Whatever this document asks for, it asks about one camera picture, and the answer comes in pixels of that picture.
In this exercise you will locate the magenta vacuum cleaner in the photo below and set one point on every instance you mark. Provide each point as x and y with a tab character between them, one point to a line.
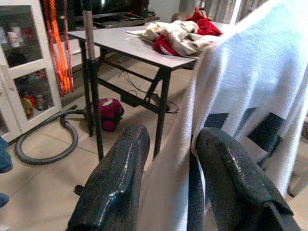
110	113

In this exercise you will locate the white T-shirt black letters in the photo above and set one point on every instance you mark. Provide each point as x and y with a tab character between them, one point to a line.
252	72

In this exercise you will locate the dark wooden desk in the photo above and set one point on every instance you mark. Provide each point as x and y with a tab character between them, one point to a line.
115	21

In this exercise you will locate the orange hanger bundle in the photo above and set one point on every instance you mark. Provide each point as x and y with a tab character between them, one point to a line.
60	60

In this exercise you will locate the blue denim garment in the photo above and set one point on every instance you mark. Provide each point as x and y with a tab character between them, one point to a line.
4	156

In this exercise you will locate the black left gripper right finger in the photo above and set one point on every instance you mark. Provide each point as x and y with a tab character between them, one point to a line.
235	183

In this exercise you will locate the red polo shirt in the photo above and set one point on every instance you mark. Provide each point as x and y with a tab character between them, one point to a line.
207	26

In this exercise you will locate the white glass door cabinet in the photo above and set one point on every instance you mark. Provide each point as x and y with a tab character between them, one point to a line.
55	96

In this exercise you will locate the beige jacket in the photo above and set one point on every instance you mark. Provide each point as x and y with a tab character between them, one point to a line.
178	31

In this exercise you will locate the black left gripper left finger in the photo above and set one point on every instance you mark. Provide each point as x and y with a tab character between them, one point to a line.
113	183

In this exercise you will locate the white table black legs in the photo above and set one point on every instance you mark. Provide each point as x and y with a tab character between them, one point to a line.
144	48

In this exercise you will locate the small red garment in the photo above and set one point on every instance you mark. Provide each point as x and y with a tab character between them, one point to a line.
163	47

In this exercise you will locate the metal clothes rack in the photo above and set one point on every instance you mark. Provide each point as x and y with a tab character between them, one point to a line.
89	36

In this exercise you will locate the black power adapter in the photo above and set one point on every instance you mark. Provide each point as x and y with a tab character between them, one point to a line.
130	100

